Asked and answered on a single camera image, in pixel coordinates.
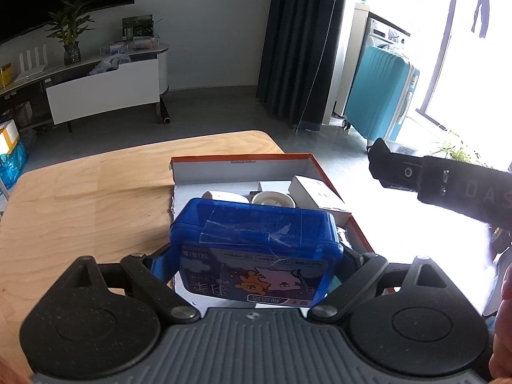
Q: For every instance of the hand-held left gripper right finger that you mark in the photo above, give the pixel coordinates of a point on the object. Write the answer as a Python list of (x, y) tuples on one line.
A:
[(352, 264)]

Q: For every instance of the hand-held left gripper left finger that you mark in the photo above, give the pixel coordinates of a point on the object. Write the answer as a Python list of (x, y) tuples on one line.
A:
[(162, 266)]

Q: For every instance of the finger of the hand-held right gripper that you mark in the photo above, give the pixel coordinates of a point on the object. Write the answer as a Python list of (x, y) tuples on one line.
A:
[(392, 168)]

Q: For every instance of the small white labelled box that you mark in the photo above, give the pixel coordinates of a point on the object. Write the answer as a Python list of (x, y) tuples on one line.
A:
[(316, 192)]

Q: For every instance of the white plug-in vaporizer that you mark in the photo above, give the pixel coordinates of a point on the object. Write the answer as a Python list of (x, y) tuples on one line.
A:
[(274, 199), (224, 196)]

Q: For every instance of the blue plastic box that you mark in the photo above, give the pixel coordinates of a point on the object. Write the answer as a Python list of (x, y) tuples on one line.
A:
[(256, 248)]

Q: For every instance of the orange white cardboard box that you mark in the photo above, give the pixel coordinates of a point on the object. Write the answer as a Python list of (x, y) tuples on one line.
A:
[(224, 170)]

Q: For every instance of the person's right hand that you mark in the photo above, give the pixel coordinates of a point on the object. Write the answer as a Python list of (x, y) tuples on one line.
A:
[(504, 336)]

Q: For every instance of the green plant by window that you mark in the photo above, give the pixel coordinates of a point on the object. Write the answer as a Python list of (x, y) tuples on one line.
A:
[(458, 150)]

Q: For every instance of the teal suitcase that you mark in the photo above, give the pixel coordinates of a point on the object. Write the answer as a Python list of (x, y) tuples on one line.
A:
[(380, 96)]

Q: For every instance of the dark curtain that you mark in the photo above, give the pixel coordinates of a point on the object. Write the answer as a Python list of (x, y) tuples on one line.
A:
[(300, 44)]

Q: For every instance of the blue plastic pack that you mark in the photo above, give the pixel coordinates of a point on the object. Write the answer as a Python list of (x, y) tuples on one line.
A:
[(12, 166)]

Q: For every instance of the yellow white carton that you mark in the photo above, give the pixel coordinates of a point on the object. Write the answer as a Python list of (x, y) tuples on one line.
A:
[(8, 138)]

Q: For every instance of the crumpled bag in drawer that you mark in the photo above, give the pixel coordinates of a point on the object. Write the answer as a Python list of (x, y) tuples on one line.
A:
[(110, 64)]

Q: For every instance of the long low tv stand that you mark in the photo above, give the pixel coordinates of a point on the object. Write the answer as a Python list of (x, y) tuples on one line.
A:
[(80, 68)]

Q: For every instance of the clear plastic containers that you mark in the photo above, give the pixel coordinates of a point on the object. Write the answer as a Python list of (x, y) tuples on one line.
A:
[(128, 46)]

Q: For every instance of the white router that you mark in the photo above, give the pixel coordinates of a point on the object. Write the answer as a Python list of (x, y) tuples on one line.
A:
[(31, 66)]

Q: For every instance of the black green box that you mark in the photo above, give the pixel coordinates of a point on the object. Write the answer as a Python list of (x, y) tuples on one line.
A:
[(138, 28)]

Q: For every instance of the yellow box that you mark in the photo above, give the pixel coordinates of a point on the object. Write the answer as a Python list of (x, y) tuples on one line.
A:
[(6, 76)]

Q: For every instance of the potted plant in dark vase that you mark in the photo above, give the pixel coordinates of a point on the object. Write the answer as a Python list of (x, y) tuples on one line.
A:
[(71, 32)]

